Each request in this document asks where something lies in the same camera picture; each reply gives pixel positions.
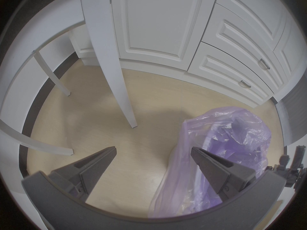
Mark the white wardrobe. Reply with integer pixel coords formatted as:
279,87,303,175
70,0,307,108

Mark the grey padded white chair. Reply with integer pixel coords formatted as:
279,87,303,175
0,0,138,156

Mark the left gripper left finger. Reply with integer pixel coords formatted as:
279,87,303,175
49,147,117,203

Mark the purple plastic bag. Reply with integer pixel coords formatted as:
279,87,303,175
147,106,272,219

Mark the grey curtain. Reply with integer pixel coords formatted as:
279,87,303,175
275,80,307,145

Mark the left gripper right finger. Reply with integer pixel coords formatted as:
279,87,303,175
191,147,257,203

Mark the grey trash bin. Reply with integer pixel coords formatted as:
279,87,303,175
183,118,270,216

